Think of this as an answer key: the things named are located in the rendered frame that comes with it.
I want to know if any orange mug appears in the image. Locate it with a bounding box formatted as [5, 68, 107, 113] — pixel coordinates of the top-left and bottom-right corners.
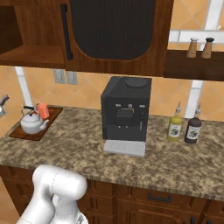
[36, 102, 51, 120]

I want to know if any wooden cabinet door dark panel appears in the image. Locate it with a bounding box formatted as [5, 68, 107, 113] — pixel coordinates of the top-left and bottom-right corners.
[59, 0, 175, 78]

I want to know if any brown wooden tray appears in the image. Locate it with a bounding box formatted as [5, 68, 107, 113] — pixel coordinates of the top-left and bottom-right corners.
[8, 106, 65, 143]

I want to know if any grey metal kettle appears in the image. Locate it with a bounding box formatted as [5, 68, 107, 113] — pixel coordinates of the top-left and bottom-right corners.
[19, 105, 50, 136]

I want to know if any wooden base cabinet run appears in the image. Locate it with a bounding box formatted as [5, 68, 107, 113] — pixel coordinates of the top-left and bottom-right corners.
[0, 164, 224, 224]

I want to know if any black coffee machine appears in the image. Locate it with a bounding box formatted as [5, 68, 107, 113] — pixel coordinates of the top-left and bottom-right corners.
[100, 75, 153, 158]

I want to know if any yellow oil bottle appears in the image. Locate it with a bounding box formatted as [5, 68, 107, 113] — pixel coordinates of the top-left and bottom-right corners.
[166, 101, 184, 144]

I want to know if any dark vinegar bottle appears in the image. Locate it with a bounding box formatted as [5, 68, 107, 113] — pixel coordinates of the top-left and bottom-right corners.
[184, 102, 203, 145]

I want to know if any wooden shaker white cap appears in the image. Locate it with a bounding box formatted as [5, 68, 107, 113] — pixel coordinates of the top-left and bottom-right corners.
[185, 37, 200, 59]

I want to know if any wooden drawer front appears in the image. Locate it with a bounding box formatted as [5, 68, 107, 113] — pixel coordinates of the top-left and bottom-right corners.
[130, 186, 210, 215]

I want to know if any wooden shaker black cap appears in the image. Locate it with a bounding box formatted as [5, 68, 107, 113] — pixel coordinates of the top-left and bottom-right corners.
[200, 37, 215, 60]

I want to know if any grey wall outlet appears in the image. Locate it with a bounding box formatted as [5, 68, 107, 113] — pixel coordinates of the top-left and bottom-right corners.
[65, 70, 79, 86]
[52, 68, 67, 85]

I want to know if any dark wooden wall shelf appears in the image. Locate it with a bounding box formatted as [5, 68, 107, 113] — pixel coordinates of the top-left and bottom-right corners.
[163, 48, 224, 82]

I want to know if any black cabinet door handle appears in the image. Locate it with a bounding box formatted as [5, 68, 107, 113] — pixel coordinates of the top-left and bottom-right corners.
[59, 3, 74, 61]

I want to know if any black drawer handle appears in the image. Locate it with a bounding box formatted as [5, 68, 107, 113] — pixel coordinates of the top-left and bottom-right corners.
[146, 192, 173, 204]

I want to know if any open wooden wall cabinet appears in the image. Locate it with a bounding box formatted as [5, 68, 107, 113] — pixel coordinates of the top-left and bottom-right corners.
[0, 0, 67, 70]

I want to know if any silver pot with dark handle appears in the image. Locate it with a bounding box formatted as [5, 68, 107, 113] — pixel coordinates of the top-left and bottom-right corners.
[0, 94, 11, 118]

